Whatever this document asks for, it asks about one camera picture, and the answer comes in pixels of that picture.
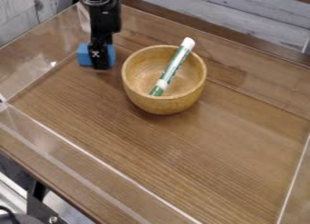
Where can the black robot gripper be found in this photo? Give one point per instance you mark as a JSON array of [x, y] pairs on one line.
[[106, 23]]

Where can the blue rectangular block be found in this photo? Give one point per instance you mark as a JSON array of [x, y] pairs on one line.
[[84, 57]]

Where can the light wooden bowl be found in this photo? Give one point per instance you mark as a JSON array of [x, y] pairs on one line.
[[142, 71]]

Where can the green and white tube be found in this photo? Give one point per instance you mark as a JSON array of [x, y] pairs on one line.
[[174, 65]]

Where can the black metal table leg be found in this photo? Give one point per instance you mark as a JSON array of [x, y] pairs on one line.
[[38, 209]]

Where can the clear acrylic tray wall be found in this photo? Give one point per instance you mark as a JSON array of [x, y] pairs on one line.
[[225, 163]]

